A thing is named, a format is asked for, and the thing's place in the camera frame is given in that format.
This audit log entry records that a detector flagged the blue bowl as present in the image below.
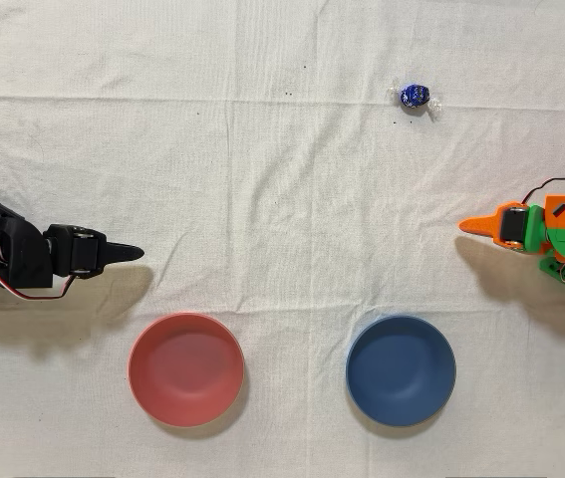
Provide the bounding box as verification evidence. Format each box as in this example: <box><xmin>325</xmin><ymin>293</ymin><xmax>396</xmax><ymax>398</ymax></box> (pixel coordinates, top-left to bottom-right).
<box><xmin>345</xmin><ymin>314</ymin><xmax>457</xmax><ymax>428</ymax></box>

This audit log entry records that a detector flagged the blue candy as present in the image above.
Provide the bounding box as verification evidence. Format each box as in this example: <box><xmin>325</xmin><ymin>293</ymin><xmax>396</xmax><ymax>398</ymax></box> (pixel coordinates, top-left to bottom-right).
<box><xmin>388</xmin><ymin>77</ymin><xmax>444</xmax><ymax>122</ymax></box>

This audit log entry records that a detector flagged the white tablecloth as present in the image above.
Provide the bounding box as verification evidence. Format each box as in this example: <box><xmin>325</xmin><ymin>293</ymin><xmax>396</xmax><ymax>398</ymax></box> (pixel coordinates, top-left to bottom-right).
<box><xmin>0</xmin><ymin>0</ymin><xmax>565</xmax><ymax>478</ymax></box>

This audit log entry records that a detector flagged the pink bowl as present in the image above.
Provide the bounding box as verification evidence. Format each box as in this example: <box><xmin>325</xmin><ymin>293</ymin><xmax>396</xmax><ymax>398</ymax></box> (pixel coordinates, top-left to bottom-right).
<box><xmin>128</xmin><ymin>312</ymin><xmax>246</xmax><ymax>428</ymax></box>

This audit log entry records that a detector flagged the orange arm servo cable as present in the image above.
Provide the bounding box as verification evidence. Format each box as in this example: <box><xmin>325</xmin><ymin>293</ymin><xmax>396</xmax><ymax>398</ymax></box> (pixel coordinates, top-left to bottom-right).
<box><xmin>521</xmin><ymin>177</ymin><xmax>565</xmax><ymax>206</ymax></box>

